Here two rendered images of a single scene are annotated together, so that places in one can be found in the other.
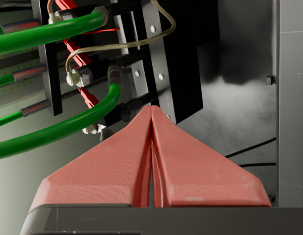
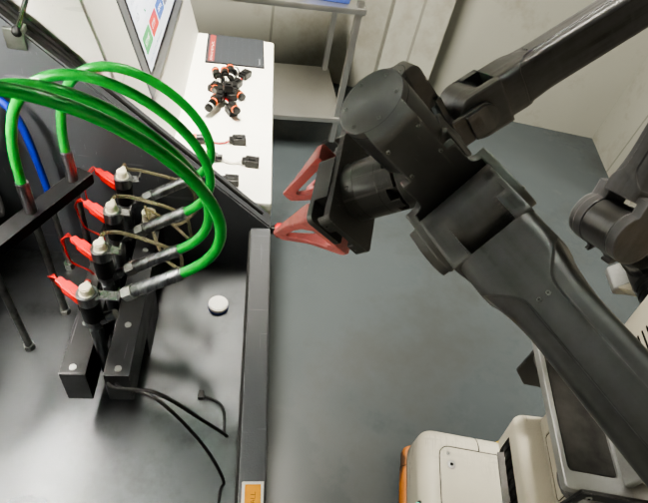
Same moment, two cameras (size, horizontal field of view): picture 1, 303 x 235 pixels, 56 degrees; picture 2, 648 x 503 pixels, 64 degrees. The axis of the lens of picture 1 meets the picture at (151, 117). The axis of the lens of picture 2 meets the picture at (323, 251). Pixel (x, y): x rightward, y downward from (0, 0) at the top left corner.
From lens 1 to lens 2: 0.77 m
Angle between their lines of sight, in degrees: 88
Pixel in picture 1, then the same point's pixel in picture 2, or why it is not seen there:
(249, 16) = (187, 341)
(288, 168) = (252, 413)
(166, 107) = (121, 356)
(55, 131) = not seen: hidden behind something
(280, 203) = (243, 460)
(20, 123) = not seen: outside the picture
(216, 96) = (125, 421)
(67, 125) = not seen: hidden behind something
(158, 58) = (131, 308)
